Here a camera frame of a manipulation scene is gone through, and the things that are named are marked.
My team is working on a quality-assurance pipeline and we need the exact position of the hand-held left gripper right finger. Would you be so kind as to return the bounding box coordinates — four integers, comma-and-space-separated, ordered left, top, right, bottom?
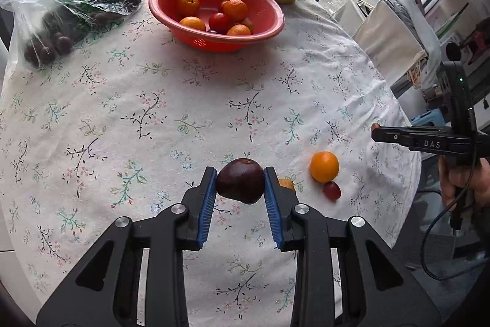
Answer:
263, 166, 443, 327

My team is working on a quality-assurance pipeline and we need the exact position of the floral white tablecloth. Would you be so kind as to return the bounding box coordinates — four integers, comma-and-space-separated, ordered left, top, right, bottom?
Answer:
0, 0, 422, 316

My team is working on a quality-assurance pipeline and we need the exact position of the blue box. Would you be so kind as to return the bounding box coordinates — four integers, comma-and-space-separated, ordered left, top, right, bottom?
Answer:
411, 110, 445, 127

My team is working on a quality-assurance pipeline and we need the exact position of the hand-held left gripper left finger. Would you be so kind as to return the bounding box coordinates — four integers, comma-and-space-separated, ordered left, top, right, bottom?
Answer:
36, 166, 219, 327

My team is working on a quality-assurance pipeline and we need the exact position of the dark purple plum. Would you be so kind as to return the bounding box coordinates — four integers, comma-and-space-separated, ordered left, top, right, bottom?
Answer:
215, 158, 266, 205

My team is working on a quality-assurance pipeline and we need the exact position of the white fabric chair cover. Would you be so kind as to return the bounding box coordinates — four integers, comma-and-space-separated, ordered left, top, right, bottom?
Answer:
352, 0, 427, 82

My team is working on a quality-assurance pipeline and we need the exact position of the red plastic colander basket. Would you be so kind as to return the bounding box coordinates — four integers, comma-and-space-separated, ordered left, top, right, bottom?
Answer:
148, 0, 285, 53

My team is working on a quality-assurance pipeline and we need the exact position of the black cable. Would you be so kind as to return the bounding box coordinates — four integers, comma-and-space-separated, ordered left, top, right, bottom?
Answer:
420, 135, 484, 279

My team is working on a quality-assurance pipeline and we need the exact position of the large orange mandarin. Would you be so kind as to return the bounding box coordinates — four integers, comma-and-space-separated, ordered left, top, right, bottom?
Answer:
309, 151, 340, 184

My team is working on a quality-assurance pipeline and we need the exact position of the grey cloth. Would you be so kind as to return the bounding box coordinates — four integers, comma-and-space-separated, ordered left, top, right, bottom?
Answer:
383, 0, 444, 90

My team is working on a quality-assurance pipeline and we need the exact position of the red cherry tomato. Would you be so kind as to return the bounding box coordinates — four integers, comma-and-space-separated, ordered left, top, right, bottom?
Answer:
208, 13, 231, 33

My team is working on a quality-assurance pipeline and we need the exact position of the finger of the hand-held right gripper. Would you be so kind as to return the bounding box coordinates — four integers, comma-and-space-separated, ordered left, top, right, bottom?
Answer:
371, 123, 453, 146

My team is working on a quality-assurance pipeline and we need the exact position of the person's right hand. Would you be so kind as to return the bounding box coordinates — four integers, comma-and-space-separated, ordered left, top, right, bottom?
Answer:
438, 154, 490, 213

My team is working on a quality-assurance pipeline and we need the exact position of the purple red grape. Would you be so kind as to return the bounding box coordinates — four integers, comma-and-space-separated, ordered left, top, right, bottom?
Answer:
322, 181, 341, 202

